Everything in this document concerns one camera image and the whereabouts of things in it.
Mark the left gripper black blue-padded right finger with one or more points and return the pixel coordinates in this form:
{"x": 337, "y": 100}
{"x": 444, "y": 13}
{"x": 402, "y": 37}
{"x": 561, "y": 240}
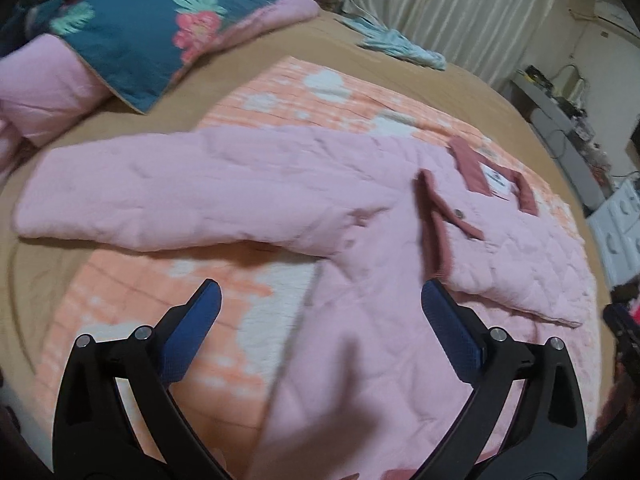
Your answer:
{"x": 524, "y": 418}

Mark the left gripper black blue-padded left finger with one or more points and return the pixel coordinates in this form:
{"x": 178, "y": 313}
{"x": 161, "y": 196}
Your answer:
{"x": 92, "y": 434}

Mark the pink quilted jacket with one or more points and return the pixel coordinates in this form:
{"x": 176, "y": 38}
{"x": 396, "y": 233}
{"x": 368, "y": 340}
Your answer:
{"x": 367, "y": 388}

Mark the white drawer cabinet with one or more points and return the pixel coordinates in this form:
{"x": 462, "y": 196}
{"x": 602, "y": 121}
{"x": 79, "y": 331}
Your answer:
{"x": 615, "y": 228}

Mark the orange white checked blanket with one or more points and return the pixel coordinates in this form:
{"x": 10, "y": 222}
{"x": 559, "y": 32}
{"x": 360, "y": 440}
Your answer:
{"x": 225, "y": 394}

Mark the white air conditioner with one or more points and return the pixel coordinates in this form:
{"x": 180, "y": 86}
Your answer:
{"x": 615, "y": 14}

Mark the cream striped curtain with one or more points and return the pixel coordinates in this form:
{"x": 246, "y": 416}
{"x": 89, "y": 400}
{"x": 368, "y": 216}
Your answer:
{"x": 485, "y": 37}

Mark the light blue garment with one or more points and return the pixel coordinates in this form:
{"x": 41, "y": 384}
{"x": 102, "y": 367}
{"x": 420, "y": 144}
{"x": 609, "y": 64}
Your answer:
{"x": 378, "y": 38}

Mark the blue floral quilt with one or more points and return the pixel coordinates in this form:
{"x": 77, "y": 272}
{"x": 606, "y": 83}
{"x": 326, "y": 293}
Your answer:
{"x": 60, "y": 59}

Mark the tan bed sheet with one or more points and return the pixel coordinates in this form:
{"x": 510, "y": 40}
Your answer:
{"x": 36, "y": 274}

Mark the grey wall desk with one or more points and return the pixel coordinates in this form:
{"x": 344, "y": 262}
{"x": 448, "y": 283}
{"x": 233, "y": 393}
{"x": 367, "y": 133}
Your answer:
{"x": 557, "y": 134}

